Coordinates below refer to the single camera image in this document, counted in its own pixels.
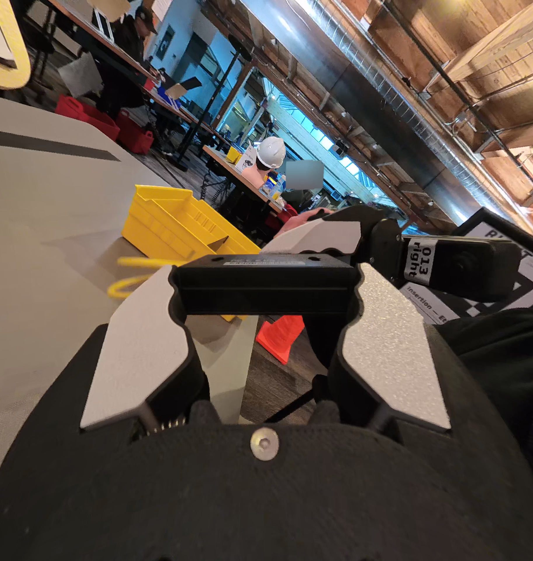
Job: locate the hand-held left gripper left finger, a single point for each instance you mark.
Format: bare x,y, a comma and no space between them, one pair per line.
139,350

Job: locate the white product box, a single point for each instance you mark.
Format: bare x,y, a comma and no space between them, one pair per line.
246,160

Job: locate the black network switch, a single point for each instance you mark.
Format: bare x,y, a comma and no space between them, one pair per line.
266,285

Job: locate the orange traffic cone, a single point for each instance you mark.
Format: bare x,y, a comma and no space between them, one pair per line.
281,337

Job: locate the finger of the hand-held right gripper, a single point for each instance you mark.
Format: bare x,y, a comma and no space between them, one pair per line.
319,236

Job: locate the grey cloth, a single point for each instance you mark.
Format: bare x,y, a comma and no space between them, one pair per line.
80,74

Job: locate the black pole stand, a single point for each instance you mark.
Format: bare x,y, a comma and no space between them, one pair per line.
210,105

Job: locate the black framed marker sign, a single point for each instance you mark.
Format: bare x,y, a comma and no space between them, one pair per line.
424,302

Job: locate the yellow divided plastic bin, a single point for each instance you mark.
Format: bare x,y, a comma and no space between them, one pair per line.
161,223

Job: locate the small yellow bin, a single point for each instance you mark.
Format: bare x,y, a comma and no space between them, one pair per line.
233,154

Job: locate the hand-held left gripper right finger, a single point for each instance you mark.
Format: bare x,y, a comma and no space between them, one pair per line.
393,350

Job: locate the metal ventilation duct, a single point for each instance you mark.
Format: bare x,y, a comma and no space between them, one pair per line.
371,79

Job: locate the clear plastic bottle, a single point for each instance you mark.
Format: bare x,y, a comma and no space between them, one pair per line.
278,186

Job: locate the black tape strip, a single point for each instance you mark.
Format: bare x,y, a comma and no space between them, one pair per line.
51,147

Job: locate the wooden table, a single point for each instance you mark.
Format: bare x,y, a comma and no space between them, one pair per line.
218,160

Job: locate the white instruction sheet stand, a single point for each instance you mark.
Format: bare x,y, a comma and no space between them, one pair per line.
3,44

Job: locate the long wooden desk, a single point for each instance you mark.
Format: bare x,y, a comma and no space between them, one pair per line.
86,30

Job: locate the pink mannequin head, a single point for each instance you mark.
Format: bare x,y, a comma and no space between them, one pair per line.
253,173

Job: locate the white hard hat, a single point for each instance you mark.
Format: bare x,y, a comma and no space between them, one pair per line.
270,151

